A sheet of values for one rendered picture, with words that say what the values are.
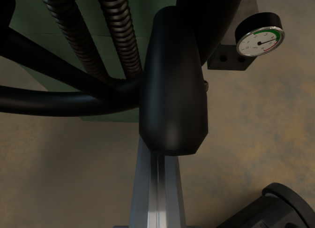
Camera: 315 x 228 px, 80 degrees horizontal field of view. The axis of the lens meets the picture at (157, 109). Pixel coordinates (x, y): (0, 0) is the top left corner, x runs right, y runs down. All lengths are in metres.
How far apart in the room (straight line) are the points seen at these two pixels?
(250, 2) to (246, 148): 0.70
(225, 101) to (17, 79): 1.07
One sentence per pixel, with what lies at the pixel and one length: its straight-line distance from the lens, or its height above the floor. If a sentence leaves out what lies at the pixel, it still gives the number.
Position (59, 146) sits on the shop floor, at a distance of 0.98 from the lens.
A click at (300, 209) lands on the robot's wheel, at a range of 0.85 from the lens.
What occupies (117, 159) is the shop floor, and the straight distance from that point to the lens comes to 0.90.
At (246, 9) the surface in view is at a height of 0.62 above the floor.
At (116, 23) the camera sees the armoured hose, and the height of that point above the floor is 0.75.
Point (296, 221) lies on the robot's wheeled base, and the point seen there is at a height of 0.21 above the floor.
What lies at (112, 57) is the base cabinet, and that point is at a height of 0.52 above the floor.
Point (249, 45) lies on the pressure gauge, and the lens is 0.33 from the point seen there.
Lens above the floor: 0.88
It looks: 70 degrees down
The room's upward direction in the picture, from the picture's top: 6 degrees clockwise
